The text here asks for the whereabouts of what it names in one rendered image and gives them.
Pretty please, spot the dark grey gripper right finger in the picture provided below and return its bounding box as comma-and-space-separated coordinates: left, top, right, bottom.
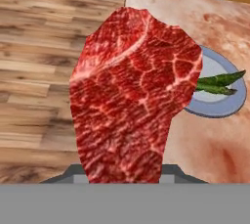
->
159, 163, 208, 185

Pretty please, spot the green asparagus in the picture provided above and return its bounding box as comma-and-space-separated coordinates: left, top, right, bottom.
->
195, 69, 247, 97

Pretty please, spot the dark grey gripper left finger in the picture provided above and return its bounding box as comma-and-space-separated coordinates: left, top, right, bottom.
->
41, 163, 90, 185

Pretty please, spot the blue grey plate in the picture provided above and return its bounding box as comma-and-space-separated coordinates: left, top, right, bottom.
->
184, 45, 248, 119

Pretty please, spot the raw red steak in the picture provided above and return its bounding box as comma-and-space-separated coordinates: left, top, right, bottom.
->
68, 6, 204, 185

